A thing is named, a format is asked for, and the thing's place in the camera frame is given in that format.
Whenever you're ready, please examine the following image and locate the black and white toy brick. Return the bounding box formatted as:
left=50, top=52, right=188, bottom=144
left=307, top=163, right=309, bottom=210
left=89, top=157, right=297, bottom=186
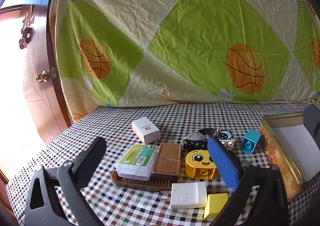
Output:
left=217, top=128, right=235, bottom=148

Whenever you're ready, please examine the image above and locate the brown comb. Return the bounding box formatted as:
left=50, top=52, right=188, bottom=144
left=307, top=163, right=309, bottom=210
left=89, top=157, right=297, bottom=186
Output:
left=112, top=170, right=177, bottom=193

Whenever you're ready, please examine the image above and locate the yellow smiley toy brick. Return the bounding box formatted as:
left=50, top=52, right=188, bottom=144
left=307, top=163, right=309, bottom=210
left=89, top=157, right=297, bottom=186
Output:
left=185, top=150, right=220, bottom=179

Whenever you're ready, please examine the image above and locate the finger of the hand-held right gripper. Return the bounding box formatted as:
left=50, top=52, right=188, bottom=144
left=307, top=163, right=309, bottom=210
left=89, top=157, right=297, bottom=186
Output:
left=302, top=105, right=320, bottom=143

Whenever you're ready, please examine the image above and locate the hanging door ornament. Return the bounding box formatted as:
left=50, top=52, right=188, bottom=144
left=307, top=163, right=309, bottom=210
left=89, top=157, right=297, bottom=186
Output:
left=19, top=5, right=35, bottom=50

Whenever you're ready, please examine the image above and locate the basketball printed blanket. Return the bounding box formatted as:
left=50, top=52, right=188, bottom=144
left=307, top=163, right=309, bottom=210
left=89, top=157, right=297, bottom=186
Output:
left=46, top=0, right=320, bottom=121

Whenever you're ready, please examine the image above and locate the white rectangular block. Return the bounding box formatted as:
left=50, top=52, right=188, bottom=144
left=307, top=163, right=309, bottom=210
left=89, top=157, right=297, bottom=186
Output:
left=171, top=181, right=208, bottom=209

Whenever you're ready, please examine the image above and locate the black and grey speckled object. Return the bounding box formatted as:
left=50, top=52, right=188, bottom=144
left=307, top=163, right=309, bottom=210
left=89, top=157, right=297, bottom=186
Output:
left=182, top=128, right=219, bottom=150

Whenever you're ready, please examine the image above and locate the yellow rectangular block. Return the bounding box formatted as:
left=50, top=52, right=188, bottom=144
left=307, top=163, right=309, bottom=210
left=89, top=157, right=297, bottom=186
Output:
left=204, top=193, right=229, bottom=219

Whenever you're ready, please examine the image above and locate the teal toy brick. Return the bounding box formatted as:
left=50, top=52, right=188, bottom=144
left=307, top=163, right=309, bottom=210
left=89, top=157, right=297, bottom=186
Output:
left=241, top=129, right=262, bottom=154

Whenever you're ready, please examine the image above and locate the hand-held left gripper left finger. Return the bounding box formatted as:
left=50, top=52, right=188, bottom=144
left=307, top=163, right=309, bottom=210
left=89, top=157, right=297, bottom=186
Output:
left=24, top=137, right=108, bottom=226

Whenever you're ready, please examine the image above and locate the golden tin box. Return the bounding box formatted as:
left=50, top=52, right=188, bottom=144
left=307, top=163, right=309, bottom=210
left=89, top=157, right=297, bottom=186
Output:
left=259, top=112, right=320, bottom=201

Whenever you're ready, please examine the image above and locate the brass door knob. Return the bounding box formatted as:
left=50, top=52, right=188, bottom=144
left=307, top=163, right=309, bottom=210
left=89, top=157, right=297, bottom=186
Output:
left=36, top=70, right=49, bottom=83

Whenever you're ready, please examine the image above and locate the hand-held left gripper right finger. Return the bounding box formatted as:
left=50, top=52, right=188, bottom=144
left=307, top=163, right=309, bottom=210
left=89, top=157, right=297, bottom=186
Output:
left=207, top=137, right=290, bottom=226

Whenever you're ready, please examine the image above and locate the checkered tablecloth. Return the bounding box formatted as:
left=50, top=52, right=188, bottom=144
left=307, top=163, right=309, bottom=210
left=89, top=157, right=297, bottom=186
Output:
left=5, top=102, right=320, bottom=226

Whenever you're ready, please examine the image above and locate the clear box with green label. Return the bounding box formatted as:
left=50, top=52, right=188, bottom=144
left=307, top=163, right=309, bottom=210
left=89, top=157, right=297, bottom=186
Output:
left=115, top=144, right=160, bottom=181

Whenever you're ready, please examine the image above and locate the brown wooden door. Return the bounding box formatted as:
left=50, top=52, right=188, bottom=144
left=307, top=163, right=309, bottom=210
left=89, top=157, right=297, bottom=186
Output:
left=0, top=0, right=73, bottom=146

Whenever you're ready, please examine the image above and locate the brown rubber-banded block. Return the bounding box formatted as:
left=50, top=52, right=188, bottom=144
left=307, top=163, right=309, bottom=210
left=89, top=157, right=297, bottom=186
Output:
left=152, top=143, right=183, bottom=175

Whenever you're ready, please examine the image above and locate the small white box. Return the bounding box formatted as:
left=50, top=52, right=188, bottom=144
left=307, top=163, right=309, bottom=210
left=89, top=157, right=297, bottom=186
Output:
left=132, top=117, right=161, bottom=144

